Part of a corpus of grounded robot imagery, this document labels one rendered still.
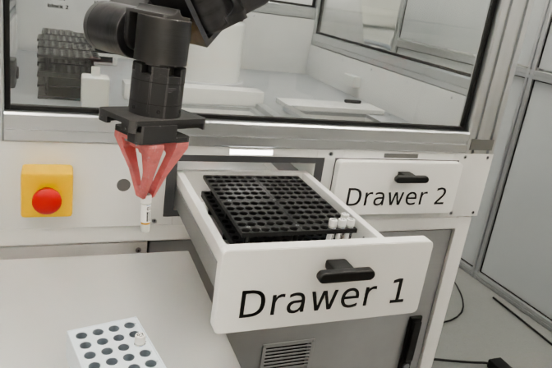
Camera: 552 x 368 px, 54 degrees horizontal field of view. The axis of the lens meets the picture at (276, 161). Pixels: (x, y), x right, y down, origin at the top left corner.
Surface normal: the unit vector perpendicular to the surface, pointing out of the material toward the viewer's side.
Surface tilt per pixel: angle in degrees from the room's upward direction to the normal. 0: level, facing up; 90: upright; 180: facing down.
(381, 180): 90
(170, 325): 0
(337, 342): 90
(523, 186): 90
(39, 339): 0
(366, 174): 90
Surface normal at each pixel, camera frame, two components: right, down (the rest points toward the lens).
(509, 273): -0.90, 0.00
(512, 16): 0.36, 0.33
